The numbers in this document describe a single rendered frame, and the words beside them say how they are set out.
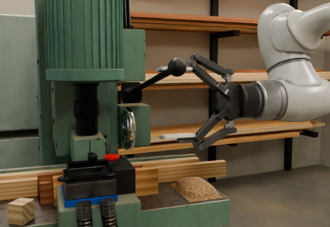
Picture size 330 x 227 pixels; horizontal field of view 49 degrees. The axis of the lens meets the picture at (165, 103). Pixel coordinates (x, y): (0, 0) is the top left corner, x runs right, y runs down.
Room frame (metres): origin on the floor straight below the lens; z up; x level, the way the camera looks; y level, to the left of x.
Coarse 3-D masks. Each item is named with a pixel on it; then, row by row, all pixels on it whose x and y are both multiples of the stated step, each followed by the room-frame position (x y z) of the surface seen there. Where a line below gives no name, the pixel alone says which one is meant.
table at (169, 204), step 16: (160, 192) 0.82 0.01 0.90; (176, 192) 0.82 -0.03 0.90; (0, 208) 0.72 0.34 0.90; (48, 208) 0.72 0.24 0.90; (144, 208) 0.72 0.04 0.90; (160, 208) 0.72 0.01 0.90; (176, 208) 0.73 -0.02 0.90; (192, 208) 0.75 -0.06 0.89; (208, 208) 0.76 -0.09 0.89; (224, 208) 0.77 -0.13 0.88; (0, 224) 0.65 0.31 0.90; (32, 224) 0.65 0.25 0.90; (48, 224) 0.65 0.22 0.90; (144, 224) 0.71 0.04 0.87; (160, 224) 0.72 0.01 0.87; (176, 224) 0.73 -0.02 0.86; (192, 224) 0.75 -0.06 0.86; (208, 224) 0.76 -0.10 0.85; (224, 224) 0.77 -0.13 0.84
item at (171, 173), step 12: (168, 168) 0.89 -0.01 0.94; (180, 168) 0.90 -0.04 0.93; (192, 168) 0.91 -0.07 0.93; (204, 168) 0.92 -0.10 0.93; (216, 168) 0.93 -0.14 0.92; (0, 180) 0.79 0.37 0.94; (12, 180) 0.79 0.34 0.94; (24, 180) 0.79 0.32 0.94; (36, 180) 0.79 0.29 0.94; (168, 180) 0.89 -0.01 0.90; (0, 192) 0.77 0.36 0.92; (12, 192) 0.78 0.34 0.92; (24, 192) 0.78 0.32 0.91; (36, 192) 0.79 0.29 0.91
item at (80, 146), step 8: (72, 136) 0.83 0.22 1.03; (80, 136) 0.82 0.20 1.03; (88, 136) 0.82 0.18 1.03; (96, 136) 0.82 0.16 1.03; (72, 144) 0.82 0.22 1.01; (80, 144) 0.78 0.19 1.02; (88, 144) 0.79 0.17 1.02; (96, 144) 0.80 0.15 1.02; (104, 144) 0.80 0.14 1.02; (72, 152) 0.83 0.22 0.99; (80, 152) 0.78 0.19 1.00; (96, 152) 0.80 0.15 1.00; (104, 152) 0.80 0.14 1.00; (72, 160) 0.84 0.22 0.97; (80, 160) 0.78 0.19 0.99
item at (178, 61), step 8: (168, 64) 0.66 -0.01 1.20; (176, 64) 0.64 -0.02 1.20; (184, 64) 0.65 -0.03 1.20; (168, 72) 0.69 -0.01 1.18; (176, 72) 0.65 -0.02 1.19; (184, 72) 0.65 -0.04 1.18; (152, 80) 0.79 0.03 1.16; (128, 88) 0.99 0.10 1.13; (136, 88) 0.93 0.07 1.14; (128, 96) 0.98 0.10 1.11; (136, 96) 0.99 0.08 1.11
